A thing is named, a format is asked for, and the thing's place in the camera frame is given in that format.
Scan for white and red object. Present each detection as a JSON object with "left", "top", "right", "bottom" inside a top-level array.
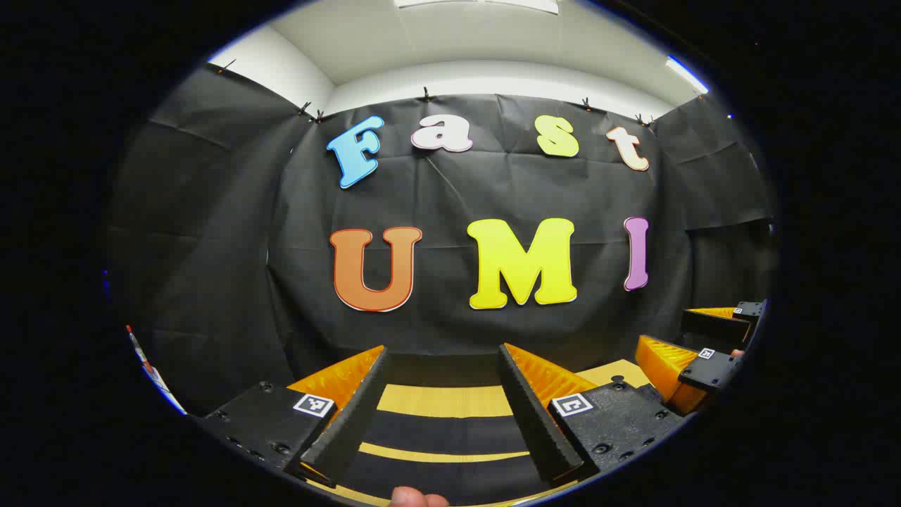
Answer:
[{"left": 125, "top": 324, "right": 188, "bottom": 416}]

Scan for ceiling light panel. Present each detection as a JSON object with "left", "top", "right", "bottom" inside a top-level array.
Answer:
[
  {"left": 664, "top": 56, "right": 710, "bottom": 96},
  {"left": 393, "top": 0, "right": 561, "bottom": 15}
]

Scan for dark grey jeans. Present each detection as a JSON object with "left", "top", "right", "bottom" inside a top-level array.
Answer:
[{"left": 336, "top": 411, "right": 564, "bottom": 505}]

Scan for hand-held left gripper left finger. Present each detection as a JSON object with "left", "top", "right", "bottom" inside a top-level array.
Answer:
[{"left": 199, "top": 344, "right": 390, "bottom": 489}]

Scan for black backdrop cloth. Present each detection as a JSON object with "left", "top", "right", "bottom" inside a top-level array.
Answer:
[{"left": 106, "top": 62, "right": 779, "bottom": 416}]

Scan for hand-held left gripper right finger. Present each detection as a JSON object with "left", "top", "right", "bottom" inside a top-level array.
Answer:
[{"left": 498, "top": 342, "right": 686, "bottom": 487}]

